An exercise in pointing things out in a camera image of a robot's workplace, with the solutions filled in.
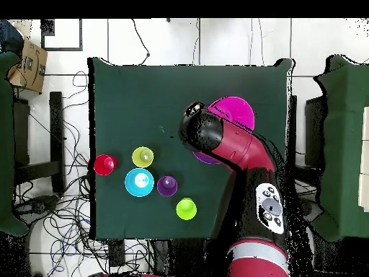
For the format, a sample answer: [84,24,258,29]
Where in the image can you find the large pink bowl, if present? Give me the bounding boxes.
[206,96,257,133]

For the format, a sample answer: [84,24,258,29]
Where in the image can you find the large purple bowl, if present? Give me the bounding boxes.
[192,151,222,166]

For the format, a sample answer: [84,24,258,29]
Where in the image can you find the purple cup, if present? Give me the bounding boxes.
[156,175,179,198]

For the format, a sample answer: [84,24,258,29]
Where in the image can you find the dark green table cloth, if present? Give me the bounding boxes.
[87,56,295,241]

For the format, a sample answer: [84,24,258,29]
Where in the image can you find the yellow cup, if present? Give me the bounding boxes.
[131,146,154,169]

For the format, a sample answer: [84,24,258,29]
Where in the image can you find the small light blue bowl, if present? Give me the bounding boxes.
[124,167,155,198]

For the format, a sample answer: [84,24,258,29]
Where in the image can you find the green cup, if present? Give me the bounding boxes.
[176,197,197,221]

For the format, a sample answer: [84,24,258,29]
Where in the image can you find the red cup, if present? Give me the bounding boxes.
[92,154,118,177]

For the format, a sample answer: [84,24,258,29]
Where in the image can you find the black stand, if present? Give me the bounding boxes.
[14,91,66,193]
[303,96,328,170]

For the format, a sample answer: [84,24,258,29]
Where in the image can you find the green covered side table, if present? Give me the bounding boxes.
[312,54,369,242]
[0,50,30,237]

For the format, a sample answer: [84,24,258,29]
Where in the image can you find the black power strip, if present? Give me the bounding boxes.
[108,239,125,268]

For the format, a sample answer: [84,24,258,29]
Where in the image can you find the cardboard box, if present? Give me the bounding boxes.
[6,39,48,94]

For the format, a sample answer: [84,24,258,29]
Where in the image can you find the dark blue fabric item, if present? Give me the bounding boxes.
[0,19,25,54]

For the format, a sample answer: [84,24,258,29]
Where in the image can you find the black floor cable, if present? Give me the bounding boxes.
[131,19,151,66]

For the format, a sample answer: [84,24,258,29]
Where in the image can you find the tangle of cables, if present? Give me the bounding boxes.
[14,70,151,277]

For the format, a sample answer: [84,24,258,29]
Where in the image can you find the black floor frame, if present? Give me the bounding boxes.
[40,19,84,52]

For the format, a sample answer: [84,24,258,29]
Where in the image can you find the black pedestal leg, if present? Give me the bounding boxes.
[15,194,61,216]
[299,198,324,224]

